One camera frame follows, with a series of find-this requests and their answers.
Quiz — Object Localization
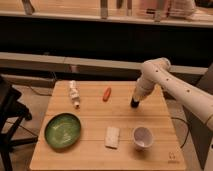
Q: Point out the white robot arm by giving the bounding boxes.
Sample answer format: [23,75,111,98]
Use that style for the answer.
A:
[131,58,213,131]

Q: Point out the orange carrot toy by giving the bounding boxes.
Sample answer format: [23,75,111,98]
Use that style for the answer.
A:
[102,87,111,102]

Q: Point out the white paper cup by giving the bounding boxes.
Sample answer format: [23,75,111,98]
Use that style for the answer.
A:
[132,126,154,151]

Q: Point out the white sponge block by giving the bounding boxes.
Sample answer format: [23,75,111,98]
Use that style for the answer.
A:
[105,127,120,149]

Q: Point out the green plate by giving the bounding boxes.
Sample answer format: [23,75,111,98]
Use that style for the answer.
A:
[44,113,81,149]

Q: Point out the black chair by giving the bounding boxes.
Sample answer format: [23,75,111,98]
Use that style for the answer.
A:
[0,75,38,171]

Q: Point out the black cable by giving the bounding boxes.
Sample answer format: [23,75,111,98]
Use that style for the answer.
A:
[172,116,192,149]

